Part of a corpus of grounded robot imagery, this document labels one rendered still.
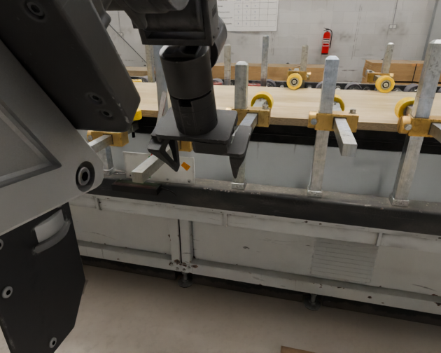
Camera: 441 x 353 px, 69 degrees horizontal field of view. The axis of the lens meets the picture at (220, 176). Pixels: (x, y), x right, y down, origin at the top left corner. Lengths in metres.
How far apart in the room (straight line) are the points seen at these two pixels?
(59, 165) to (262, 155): 1.13
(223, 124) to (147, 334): 1.25
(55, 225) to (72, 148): 0.18
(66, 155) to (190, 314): 1.48
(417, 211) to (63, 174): 1.05
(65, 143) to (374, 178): 1.22
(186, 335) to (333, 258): 0.71
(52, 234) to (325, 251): 1.27
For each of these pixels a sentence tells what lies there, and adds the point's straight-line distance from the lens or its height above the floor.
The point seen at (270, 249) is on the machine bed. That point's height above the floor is 0.29.
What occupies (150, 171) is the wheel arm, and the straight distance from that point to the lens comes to 0.88.
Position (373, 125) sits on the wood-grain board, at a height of 0.89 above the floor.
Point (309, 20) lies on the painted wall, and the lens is 8.13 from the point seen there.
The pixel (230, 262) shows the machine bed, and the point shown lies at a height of 0.18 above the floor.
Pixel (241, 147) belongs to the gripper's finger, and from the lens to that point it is 0.43.
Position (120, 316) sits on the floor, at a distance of 1.67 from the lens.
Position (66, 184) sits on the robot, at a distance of 0.17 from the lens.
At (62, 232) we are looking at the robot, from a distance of 0.35.
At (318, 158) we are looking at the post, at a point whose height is 0.83.
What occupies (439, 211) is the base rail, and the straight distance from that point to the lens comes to 1.15.
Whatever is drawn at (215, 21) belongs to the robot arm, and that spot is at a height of 1.19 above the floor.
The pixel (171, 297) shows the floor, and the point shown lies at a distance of 1.71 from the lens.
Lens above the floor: 1.18
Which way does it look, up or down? 24 degrees down
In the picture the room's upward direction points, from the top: straight up
